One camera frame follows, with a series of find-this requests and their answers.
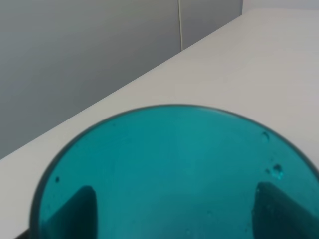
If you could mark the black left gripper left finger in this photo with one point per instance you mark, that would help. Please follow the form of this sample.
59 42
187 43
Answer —
76 219

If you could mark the teal transparent plastic cup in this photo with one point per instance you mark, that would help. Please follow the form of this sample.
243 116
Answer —
174 172

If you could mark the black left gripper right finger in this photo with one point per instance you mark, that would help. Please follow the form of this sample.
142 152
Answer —
275 215

